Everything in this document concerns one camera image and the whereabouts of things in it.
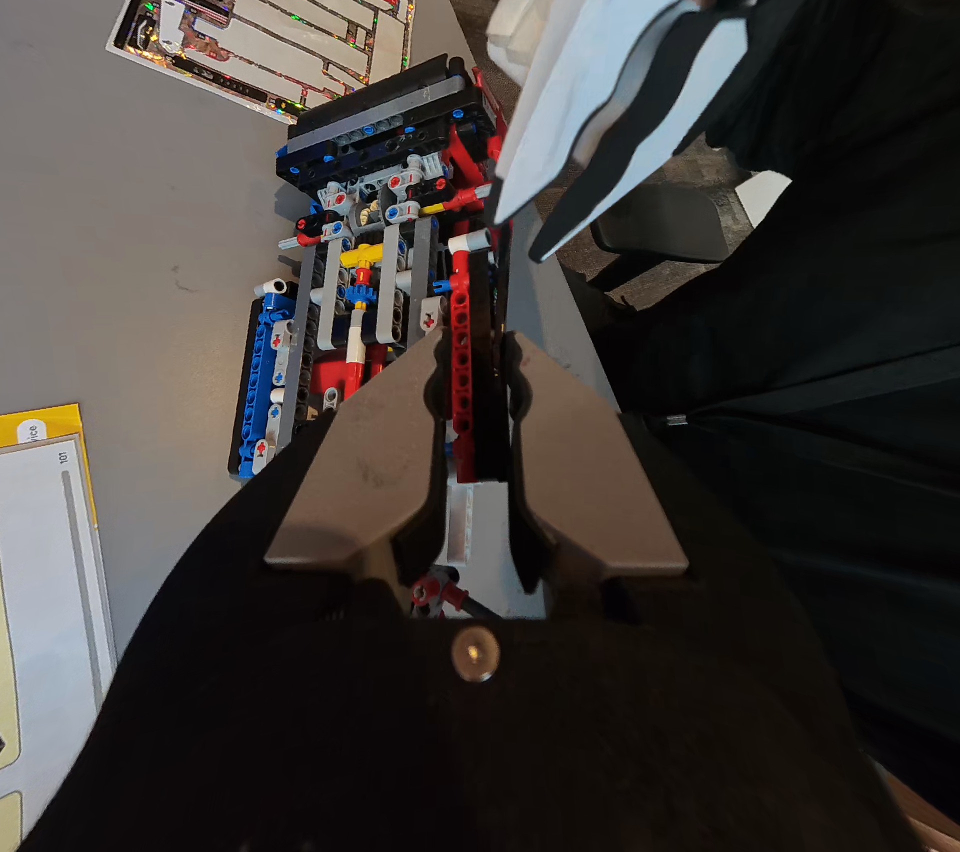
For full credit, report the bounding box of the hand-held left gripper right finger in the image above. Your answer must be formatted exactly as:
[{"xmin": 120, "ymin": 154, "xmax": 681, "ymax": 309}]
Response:
[{"xmin": 502, "ymin": 330, "xmax": 690, "ymax": 594}]

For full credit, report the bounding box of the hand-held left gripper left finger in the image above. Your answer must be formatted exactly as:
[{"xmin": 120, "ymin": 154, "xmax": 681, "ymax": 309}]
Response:
[{"xmin": 264, "ymin": 327, "xmax": 451, "ymax": 587}]

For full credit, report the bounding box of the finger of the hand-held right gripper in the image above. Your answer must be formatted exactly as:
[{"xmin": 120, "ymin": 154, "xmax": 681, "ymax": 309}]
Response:
[
  {"xmin": 529, "ymin": 18, "xmax": 750, "ymax": 262},
  {"xmin": 487, "ymin": 0, "xmax": 727, "ymax": 225}
]

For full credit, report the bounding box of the toy brick race car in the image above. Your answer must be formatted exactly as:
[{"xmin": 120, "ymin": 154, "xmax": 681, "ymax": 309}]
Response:
[{"xmin": 228, "ymin": 53, "xmax": 549, "ymax": 621}]

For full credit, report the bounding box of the person's right forearm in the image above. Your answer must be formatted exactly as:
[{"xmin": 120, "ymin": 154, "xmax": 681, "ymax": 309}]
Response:
[{"xmin": 678, "ymin": 0, "xmax": 960, "ymax": 174}]

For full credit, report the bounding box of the white panel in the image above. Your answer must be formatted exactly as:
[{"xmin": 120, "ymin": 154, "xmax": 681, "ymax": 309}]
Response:
[{"xmin": 735, "ymin": 169, "xmax": 794, "ymax": 227}]

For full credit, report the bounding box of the person's black clothing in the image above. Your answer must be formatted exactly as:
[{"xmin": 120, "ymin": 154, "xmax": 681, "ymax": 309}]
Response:
[{"xmin": 570, "ymin": 169, "xmax": 960, "ymax": 823}]

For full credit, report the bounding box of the open instruction booklet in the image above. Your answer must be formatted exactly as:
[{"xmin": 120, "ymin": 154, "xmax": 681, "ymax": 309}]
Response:
[{"xmin": 0, "ymin": 403, "xmax": 119, "ymax": 846}]

